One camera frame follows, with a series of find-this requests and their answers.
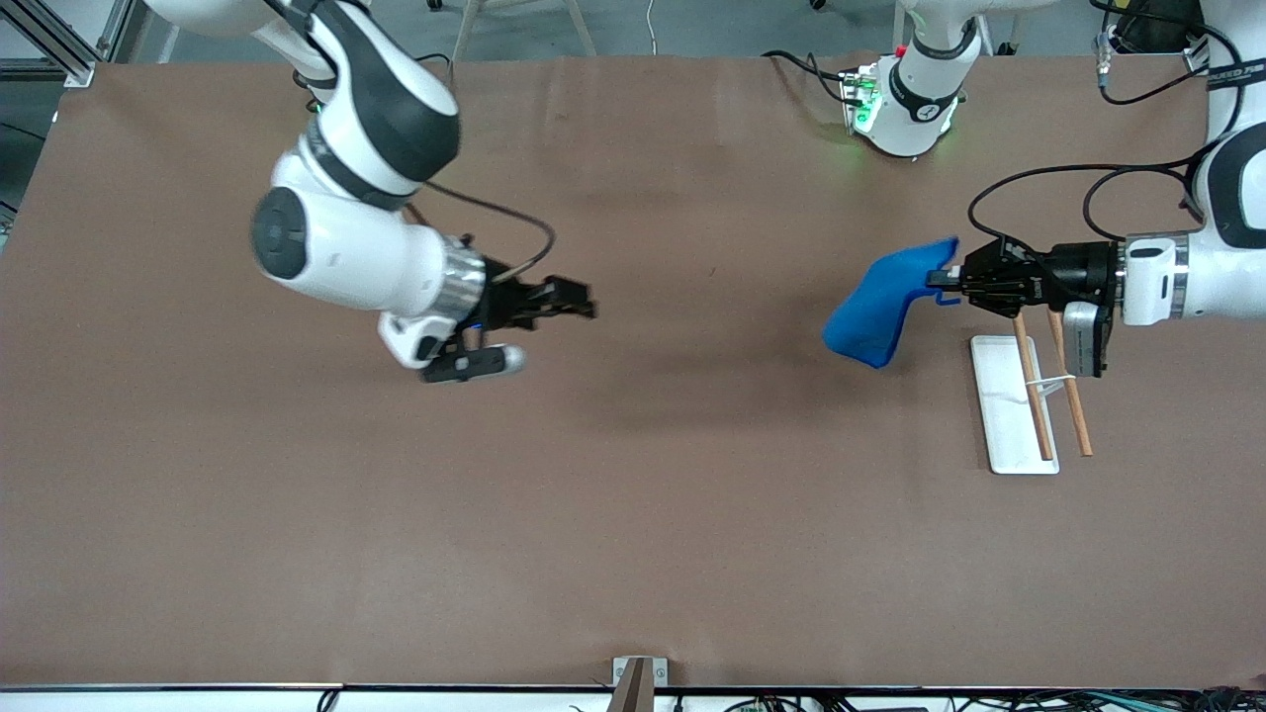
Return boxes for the blue cloth towel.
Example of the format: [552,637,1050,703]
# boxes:
[822,235,963,371]

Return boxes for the wooden rack rod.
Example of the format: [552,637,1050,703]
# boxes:
[1012,314,1055,463]
[1047,310,1094,458]

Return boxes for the white rack base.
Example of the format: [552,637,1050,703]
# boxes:
[969,334,1061,477]

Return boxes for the black fabric bag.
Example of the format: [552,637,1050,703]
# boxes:
[1116,0,1204,56]

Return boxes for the wooden stand leg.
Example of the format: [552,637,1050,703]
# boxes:
[450,0,497,60]
[559,0,599,57]

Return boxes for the black left base cable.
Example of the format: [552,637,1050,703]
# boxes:
[762,49,863,106]

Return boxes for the grey metal table bracket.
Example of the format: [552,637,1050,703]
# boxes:
[607,657,670,712]

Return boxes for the black cable bundle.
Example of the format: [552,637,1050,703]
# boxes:
[572,687,1266,712]

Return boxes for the aluminium frame post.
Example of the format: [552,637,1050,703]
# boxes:
[0,0,135,88]

